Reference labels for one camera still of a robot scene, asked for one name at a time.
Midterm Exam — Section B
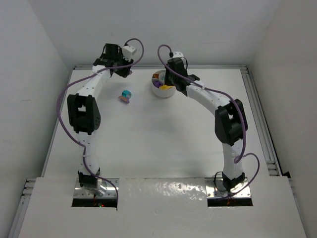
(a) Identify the long yellow lego plate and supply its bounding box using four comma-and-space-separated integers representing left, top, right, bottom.
159, 85, 173, 90

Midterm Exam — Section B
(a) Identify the white divided round container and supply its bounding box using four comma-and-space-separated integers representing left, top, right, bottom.
151, 70, 176, 98

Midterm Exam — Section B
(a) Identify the teal purple butterfly lego cluster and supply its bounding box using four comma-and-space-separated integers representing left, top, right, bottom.
118, 90, 132, 104

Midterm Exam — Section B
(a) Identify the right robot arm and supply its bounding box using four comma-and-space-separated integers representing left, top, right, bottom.
164, 57, 248, 192

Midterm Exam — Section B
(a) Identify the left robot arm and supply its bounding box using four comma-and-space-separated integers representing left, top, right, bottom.
67, 44, 137, 189

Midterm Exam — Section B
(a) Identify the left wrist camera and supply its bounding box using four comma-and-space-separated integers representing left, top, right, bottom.
122, 45, 137, 61

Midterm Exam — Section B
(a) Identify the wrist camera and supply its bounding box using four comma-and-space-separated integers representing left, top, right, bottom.
122, 45, 137, 61
169, 51, 184, 59

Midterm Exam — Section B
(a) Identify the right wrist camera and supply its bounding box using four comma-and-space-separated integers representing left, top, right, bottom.
169, 51, 184, 59

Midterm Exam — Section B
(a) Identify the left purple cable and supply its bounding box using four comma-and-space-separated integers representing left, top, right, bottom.
56, 38, 145, 199

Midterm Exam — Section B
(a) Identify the purple cable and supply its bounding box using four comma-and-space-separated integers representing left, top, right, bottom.
158, 44, 261, 199
56, 38, 145, 199

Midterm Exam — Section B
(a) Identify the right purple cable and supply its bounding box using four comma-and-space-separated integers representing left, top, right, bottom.
158, 44, 261, 199

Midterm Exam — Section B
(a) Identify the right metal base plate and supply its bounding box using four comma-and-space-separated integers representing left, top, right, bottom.
205, 177, 252, 199

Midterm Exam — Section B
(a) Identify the metal base plate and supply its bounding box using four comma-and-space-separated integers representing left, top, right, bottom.
205, 177, 252, 199
73, 179, 117, 199

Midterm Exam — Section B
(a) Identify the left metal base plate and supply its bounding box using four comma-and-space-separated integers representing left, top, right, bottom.
73, 179, 117, 199

